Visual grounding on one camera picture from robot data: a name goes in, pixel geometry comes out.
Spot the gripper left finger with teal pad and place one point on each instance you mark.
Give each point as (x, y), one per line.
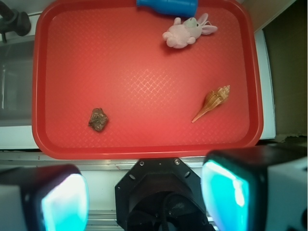
(50, 198)

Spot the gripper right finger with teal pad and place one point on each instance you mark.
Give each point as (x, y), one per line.
(261, 188)

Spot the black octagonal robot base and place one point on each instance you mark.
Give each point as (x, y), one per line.
(161, 195)

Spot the tan spiral conch shell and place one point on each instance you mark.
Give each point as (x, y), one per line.
(212, 100)

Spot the brown rough rock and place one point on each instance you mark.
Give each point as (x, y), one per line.
(98, 120)

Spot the red plastic tray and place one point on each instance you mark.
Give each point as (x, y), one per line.
(110, 54)

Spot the pink plush bunny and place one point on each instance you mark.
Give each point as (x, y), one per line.
(182, 34)

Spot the black clamp knob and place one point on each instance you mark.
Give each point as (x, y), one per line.
(13, 21)

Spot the blue plastic bottle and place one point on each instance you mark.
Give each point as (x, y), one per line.
(185, 8)

